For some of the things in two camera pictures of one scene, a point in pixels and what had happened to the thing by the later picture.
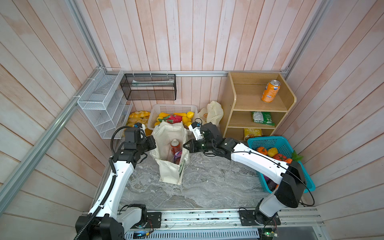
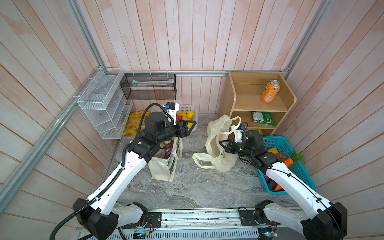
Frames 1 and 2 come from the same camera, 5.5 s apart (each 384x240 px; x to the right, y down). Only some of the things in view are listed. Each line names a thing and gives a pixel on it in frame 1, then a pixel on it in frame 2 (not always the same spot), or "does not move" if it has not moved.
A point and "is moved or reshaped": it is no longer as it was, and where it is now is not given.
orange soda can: [270, 91] does not move
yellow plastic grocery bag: [213, 112] to [218, 129]
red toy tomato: [279, 157] does not move
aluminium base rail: [228, 224] does not move
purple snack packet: [176, 157] to [168, 147]
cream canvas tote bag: [163, 133] is moved or reshaped
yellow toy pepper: [272, 152] does not move
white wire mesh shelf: [103, 100] does not move
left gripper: [150, 141] to [185, 132]
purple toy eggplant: [271, 184] does not move
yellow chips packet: [251, 132] does not move
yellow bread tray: [139, 116] does not move
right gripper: [192, 148] to [229, 148]
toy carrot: [295, 157] does not move
